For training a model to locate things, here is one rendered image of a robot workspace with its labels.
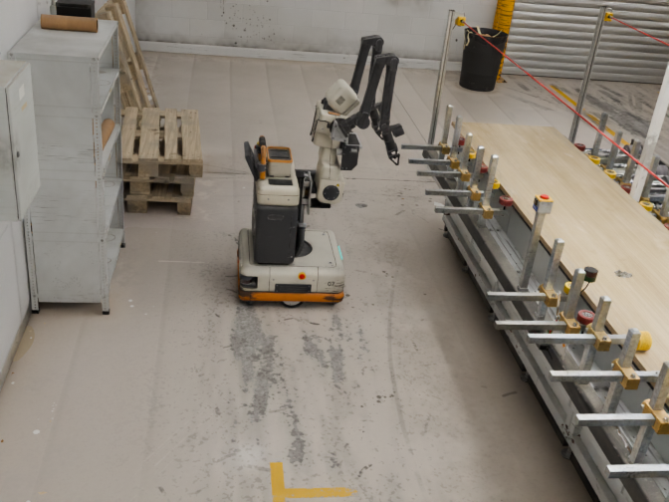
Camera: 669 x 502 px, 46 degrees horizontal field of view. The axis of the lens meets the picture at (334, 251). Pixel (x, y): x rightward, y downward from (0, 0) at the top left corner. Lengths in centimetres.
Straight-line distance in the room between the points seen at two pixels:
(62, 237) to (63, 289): 34
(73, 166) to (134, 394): 128
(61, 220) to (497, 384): 263
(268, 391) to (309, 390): 22
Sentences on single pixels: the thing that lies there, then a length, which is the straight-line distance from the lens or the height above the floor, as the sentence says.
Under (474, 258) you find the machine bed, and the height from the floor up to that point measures 17.
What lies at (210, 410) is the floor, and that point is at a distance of 415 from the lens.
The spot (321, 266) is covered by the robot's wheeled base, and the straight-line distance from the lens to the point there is 491.
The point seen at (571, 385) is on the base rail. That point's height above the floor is 68.
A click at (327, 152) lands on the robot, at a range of 478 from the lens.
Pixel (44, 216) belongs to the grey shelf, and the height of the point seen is 64.
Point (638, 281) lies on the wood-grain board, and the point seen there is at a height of 90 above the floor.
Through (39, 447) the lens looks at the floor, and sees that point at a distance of 403.
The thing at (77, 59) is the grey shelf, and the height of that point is 154.
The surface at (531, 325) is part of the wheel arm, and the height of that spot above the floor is 86.
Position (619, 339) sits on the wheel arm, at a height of 96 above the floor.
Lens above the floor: 264
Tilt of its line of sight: 27 degrees down
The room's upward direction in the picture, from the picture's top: 6 degrees clockwise
